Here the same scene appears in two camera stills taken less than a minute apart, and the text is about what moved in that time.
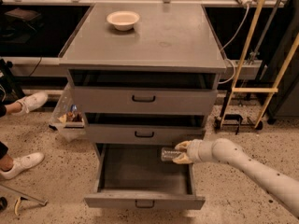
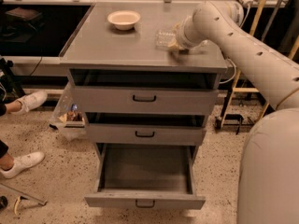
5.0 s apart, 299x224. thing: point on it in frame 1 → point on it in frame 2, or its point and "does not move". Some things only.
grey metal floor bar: (40, 201) does not move
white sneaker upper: (32, 102) does not move
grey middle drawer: (144, 133) does not move
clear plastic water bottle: (167, 154) → (167, 38)
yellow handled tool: (21, 198) does not move
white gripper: (194, 151) → (184, 35)
